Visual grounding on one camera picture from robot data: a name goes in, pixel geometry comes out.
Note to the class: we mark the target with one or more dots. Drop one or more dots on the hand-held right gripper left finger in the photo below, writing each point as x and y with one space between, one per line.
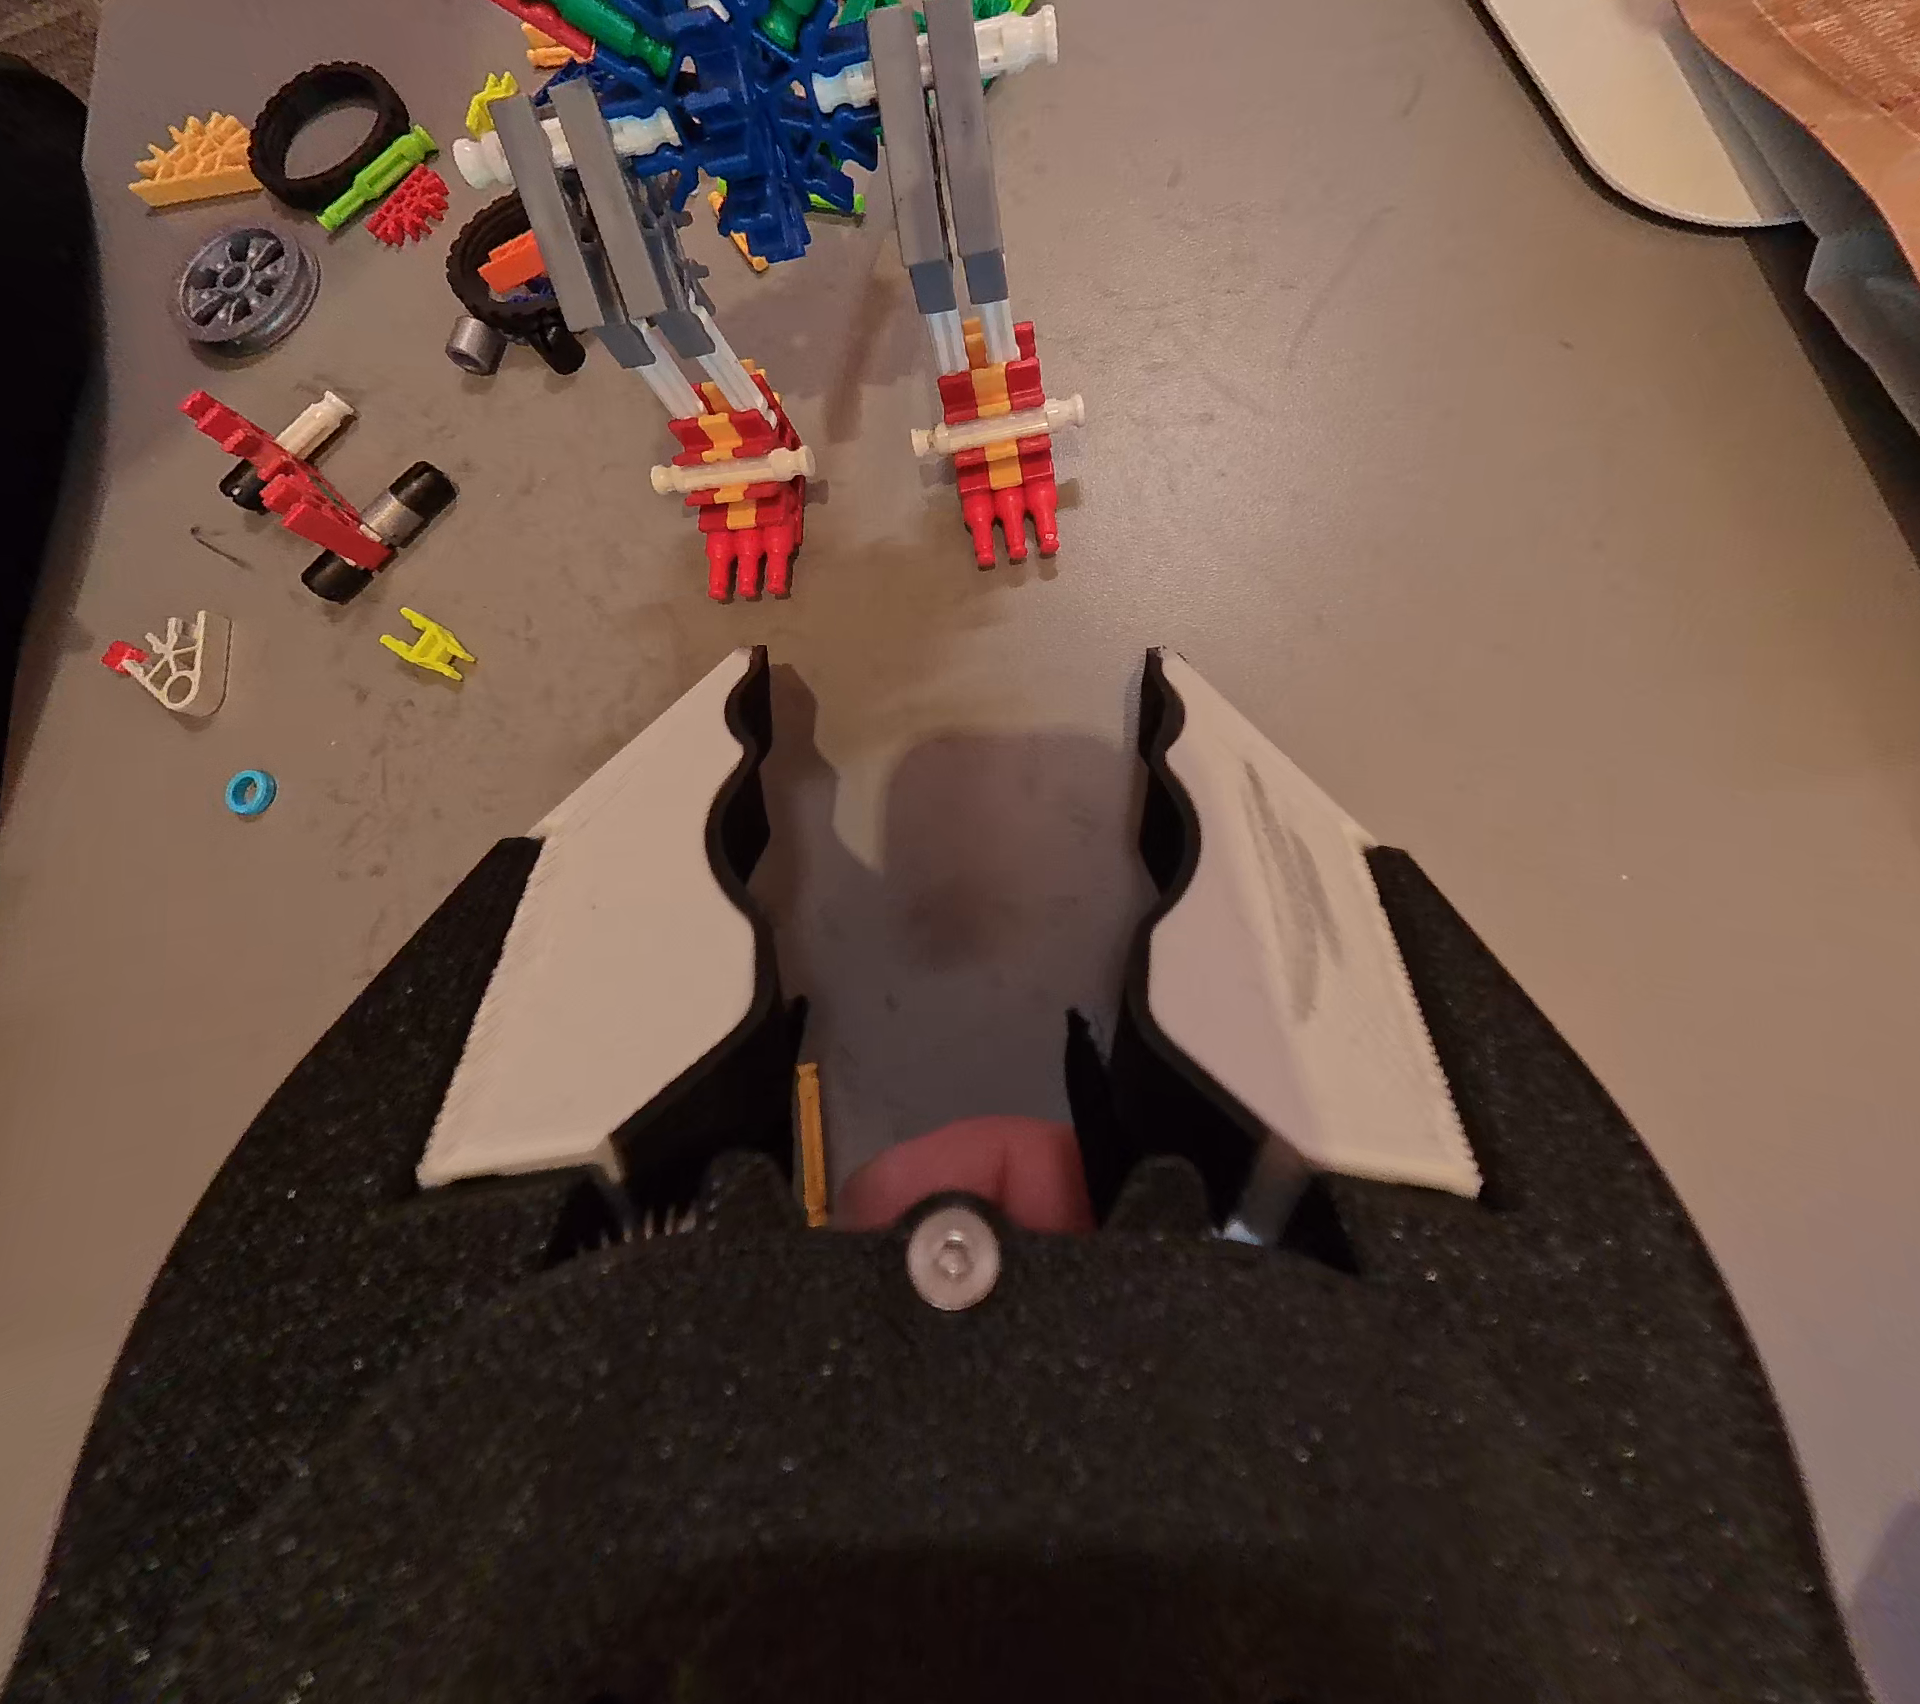
599 986

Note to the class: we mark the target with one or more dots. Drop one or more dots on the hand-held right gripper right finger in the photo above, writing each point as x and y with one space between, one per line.
1305 986

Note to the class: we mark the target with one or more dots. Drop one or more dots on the colourful construction toy dinosaur model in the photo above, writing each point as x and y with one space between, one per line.
720 70

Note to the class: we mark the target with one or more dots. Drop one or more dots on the person's right hand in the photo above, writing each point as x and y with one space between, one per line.
970 1163

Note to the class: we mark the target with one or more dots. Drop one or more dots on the thin yellow rod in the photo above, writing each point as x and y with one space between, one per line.
816 1142

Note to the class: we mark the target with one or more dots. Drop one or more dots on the yellow-green clip piece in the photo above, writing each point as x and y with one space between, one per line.
490 96
426 642

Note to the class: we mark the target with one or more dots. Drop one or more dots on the red toy axle assembly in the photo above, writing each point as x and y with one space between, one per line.
298 482

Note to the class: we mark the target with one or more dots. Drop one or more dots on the black ball connector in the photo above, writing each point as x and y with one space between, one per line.
556 349

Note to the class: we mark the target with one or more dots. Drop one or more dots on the grey spacer piece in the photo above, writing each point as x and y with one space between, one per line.
475 345

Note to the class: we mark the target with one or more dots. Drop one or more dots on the orange connector piece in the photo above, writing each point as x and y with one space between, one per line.
507 264

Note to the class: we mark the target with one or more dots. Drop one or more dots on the black toy tire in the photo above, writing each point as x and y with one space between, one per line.
465 264
260 145

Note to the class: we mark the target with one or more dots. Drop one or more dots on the short yellow rod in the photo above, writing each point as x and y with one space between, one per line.
748 252

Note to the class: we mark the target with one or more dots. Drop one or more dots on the grey spoked toy wheel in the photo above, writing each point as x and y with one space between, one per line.
242 286

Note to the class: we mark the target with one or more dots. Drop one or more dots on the red snowflake connector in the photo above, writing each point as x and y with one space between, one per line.
408 204

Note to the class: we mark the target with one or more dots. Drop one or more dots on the lime green rod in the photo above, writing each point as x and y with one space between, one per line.
374 176

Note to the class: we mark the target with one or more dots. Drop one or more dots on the yellow half-circle connector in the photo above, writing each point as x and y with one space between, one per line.
199 167
547 54

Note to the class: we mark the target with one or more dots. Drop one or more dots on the printed toy packaging bag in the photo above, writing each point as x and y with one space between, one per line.
1849 38

